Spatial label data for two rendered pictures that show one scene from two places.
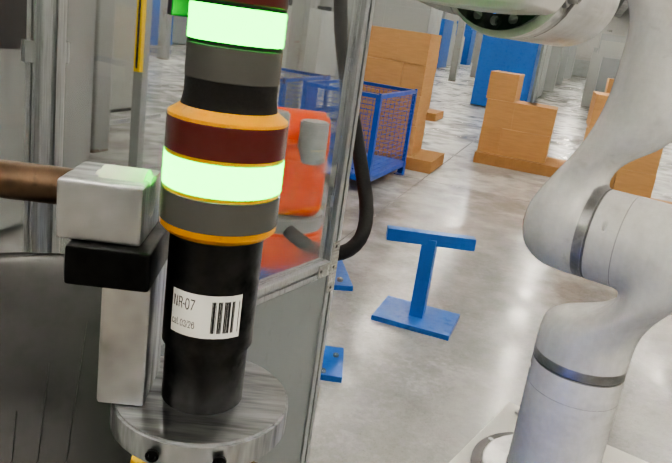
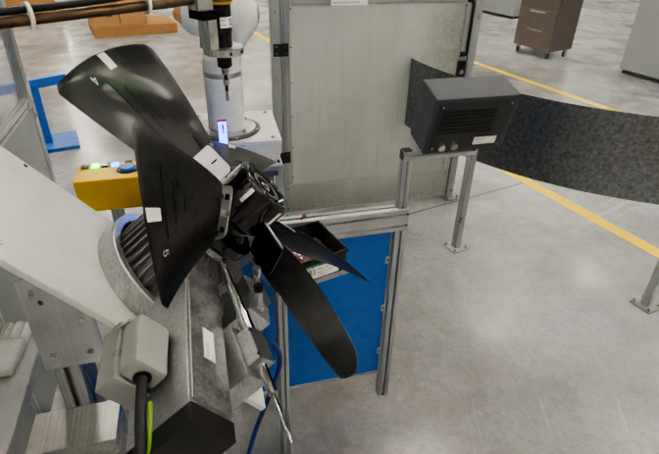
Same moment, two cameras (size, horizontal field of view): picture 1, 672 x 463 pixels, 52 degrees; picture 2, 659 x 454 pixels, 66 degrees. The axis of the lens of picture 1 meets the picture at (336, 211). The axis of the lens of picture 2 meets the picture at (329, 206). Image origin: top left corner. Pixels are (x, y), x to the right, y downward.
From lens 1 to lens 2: 0.75 m
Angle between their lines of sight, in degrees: 45
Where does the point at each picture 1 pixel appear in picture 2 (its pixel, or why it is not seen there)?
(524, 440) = (215, 113)
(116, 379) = (214, 43)
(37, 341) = (139, 71)
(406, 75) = not seen: outside the picture
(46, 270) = (123, 51)
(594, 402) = (235, 84)
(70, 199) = (200, 1)
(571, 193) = not seen: outside the picture
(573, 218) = not seen: hidden behind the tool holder
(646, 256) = (236, 16)
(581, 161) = not seen: outside the picture
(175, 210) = not seen: outside the picture
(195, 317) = (226, 23)
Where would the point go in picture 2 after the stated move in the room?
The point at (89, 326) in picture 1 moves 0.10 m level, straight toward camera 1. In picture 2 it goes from (146, 64) to (191, 71)
